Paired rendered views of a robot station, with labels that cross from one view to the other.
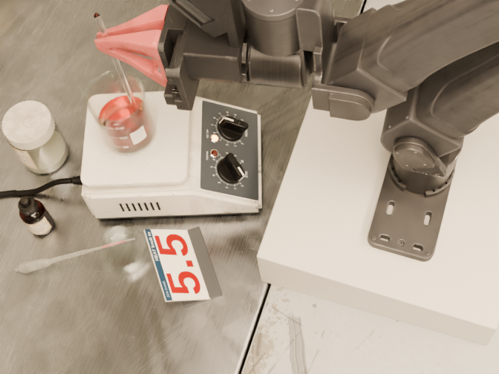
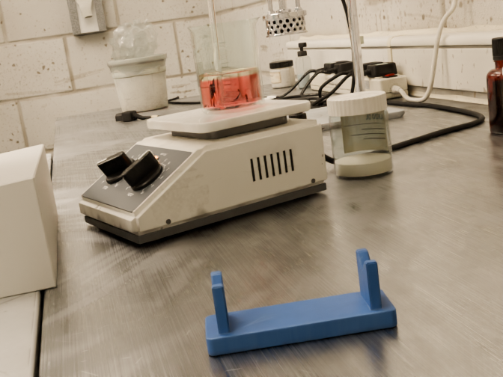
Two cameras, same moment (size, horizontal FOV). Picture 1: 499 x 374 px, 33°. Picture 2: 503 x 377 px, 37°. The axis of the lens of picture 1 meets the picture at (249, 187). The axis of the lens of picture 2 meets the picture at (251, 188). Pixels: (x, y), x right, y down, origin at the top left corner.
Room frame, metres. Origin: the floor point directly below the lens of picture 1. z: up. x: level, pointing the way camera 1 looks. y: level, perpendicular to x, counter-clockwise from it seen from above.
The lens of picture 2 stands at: (1.06, -0.32, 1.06)
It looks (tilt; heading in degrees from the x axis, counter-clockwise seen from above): 12 degrees down; 140
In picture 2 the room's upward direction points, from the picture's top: 8 degrees counter-clockwise
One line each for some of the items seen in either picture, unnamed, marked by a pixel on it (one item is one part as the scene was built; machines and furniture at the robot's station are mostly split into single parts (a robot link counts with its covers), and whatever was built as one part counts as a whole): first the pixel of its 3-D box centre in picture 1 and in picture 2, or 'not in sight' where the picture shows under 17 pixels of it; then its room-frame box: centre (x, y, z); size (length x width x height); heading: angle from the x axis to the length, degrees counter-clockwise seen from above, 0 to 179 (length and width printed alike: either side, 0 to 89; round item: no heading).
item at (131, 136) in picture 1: (120, 115); (230, 67); (0.51, 0.12, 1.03); 0.07 x 0.06 x 0.08; 70
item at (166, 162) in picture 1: (137, 138); (226, 114); (0.50, 0.12, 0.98); 0.12 x 0.12 x 0.01; 82
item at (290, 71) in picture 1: (278, 52); not in sight; (0.46, -0.05, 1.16); 0.07 x 0.06 x 0.07; 71
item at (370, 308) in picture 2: not in sight; (296, 298); (0.78, -0.07, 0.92); 0.10 x 0.03 x 0.04; 53
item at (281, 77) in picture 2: not in sight; (282, 74); (-0.33, 0.98, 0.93); 0.06 x 0.06 x 0.06
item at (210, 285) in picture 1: (183, 262); not in sight; (0.37, 0.09, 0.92); 0.09 x 0.06 x 0.04; 10
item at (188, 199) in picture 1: (165, 156); (209, 165); (0.50, 0.09, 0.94); 0.22 x 0.13 x 0.08; 82
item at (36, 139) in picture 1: (36, 138); (360, 135); (0.55, 0.24, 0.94); 0.06 x 0.06 x 0.08
